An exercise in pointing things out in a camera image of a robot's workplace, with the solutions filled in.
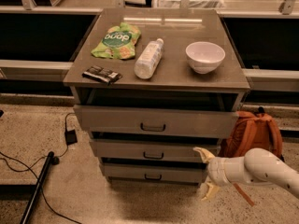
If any black cable on floor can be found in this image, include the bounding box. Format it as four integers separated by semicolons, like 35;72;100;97
0;112;82;224

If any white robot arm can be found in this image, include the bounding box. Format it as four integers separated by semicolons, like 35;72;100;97
193;147;299;200

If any black metal floor bar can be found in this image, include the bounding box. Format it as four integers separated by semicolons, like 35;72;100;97
20;151;54;224

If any black snack bar wrapper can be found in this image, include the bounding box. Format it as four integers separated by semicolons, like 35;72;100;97
82;65;122;84

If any green snack bag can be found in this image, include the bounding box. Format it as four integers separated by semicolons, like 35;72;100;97
91;22;141;60

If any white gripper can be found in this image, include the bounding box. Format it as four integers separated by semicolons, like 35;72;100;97
193;147;230;201

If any grey bottom drawer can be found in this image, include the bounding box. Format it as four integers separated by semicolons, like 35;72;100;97
100;163;206;184

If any clear plastic water bottle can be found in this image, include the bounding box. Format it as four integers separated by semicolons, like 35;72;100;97
134;38;164;79

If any black power adapter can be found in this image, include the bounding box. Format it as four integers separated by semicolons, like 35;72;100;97
64;130;78;146

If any white bowl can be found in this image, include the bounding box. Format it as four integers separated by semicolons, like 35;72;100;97
185;41;226;74

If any orange backpack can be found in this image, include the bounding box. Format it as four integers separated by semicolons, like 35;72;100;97
218;106;285;207

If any grey drawer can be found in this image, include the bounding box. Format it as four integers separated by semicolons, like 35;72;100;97
74;105;238;138
100;163;206;184
90;139;220;162

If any grey drawer cabinet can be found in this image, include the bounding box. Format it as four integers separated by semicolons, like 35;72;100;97
63;7;251;188

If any grey top drawer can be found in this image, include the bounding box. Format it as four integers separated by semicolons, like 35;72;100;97
74;105;238;138

